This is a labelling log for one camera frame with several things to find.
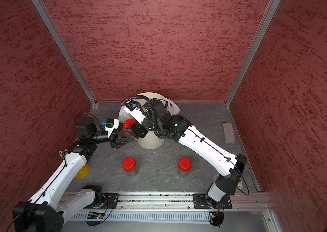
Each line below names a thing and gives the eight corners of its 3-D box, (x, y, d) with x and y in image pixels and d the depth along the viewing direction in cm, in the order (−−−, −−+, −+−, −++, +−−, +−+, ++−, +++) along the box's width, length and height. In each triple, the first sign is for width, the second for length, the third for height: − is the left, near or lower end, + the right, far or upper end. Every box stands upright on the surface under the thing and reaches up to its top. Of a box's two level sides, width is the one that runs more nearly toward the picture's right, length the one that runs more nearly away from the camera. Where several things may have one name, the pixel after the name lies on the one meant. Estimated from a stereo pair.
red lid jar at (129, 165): (126, 176, 84) (120, 168, 75) (128, 165, 89) (123, 157, 79) (137, 176, 84) (133, 168, 75) (138, 165, 89) (135, 157, 79)
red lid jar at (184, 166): (177, 176, 85) (179, 168, 75) (177, 165, 89) (178, 157, 79) (189, 176, 85) (192, 168, 75) (188, 165, 89) (190, 157, 79)
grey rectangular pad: (224, 143, 99) (226, 140, 96) (222, 124, 109) (224, 122, 106) (233, 144, 98) (235, 141, 95) (230, 125, 108) (232, 123, 106)
